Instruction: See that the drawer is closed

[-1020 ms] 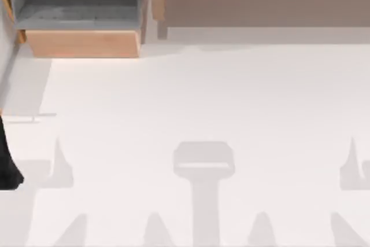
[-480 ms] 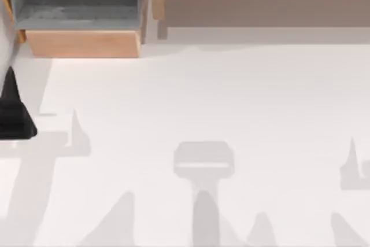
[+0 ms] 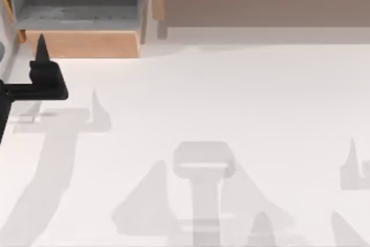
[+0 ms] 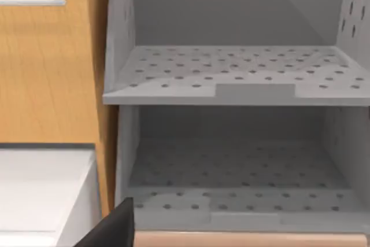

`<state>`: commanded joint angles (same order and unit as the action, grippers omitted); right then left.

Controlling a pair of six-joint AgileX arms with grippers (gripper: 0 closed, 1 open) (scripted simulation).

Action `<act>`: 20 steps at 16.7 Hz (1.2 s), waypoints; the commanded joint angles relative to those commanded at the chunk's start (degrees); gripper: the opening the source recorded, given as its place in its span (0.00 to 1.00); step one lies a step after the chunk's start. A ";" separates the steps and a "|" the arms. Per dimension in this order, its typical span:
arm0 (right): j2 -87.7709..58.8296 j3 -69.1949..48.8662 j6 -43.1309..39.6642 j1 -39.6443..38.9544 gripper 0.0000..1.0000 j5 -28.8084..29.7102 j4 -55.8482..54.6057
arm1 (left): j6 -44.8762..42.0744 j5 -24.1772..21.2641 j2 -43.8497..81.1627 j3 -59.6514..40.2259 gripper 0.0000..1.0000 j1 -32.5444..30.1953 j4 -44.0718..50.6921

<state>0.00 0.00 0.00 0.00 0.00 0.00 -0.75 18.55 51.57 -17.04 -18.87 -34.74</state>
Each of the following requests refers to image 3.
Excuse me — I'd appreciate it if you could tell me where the pale wooden drawer front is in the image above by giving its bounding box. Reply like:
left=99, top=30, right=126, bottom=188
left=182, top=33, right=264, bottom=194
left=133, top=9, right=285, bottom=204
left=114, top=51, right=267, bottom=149
left=24, top=29, right=142, bottom=59

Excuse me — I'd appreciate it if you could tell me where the grey pierced drawer inside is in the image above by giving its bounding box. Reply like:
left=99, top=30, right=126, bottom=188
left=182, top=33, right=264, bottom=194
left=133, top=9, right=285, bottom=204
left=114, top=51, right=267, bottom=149
left=8, top=0, right=146, bottom=32

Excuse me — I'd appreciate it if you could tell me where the wooden open shelf cupboard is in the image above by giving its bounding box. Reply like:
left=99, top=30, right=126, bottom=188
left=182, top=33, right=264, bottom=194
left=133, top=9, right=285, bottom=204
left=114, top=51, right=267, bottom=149
left=148, top=0, right=370, bottom=40

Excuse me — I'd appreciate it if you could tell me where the orange wooden cupboard post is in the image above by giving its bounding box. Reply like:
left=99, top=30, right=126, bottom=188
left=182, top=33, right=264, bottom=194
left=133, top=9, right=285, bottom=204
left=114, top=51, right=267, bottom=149
left=0, top=0, right=28, bottom=45

